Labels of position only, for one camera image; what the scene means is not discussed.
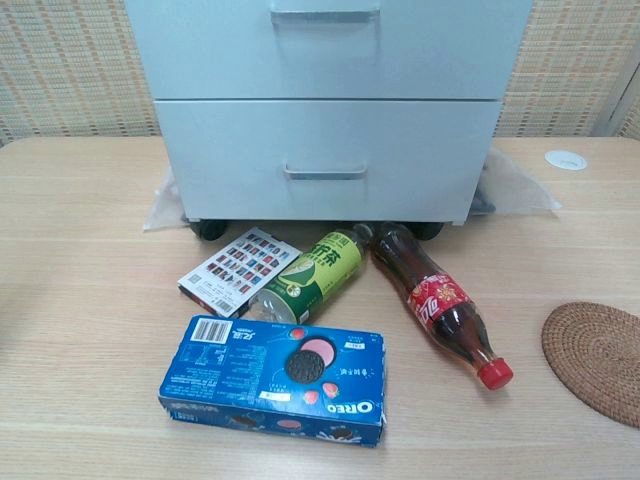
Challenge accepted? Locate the blue Oreo cookie box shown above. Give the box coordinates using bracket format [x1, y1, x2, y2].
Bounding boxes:
[158, 314, 387, 449]

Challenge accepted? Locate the beige woven folding screen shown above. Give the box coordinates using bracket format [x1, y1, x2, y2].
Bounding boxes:
[0, 0, 640, 149]

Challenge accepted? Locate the white three-tier cabinet body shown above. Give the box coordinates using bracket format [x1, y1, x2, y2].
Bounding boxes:
[123, 0, 534, 229]

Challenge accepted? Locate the cola bottle with red cap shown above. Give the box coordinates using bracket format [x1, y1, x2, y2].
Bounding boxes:
[369, 222, 515, 391]

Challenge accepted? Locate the white lowest cabinet drawer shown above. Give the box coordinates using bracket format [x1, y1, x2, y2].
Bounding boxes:
[152, 98, 504, 222]

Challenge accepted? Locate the white round desk grommet cap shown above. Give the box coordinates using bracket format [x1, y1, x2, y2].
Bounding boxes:
[544, 149, 587, 171]

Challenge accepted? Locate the silver lowest drawer handle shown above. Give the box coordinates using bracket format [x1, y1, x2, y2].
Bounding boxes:
[281, 160, 370, 181]

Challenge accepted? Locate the round woven rattan coaster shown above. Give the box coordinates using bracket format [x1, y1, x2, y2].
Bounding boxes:
[541, 301, 640, 430]

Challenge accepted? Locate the small printed card box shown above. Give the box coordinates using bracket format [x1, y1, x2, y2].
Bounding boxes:
[177, 227, 304, 319]

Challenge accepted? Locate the green tea bottle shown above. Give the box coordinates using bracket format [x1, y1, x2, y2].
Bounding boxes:
[248, 230, 374, 326]

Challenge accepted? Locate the clear plastic sheet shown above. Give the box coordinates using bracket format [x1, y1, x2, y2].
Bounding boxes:
[143, 144, 562, 231]

